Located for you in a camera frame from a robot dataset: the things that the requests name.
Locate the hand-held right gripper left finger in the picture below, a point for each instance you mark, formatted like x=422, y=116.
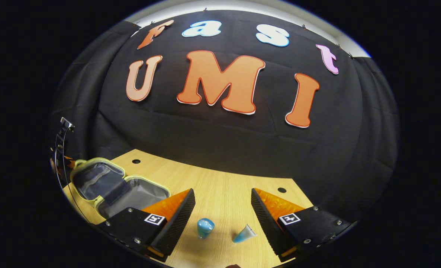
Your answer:
x=179, y=219

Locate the blue skin care tube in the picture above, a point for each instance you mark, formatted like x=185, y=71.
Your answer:
x=244, y=234

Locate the blue skin care bottle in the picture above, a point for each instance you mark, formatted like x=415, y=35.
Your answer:
x=205, y=227

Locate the pale yellow suitcase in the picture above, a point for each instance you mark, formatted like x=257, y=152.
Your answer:
x=142, y=195

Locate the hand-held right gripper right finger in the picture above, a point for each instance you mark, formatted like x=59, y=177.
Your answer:
x=267, y=223

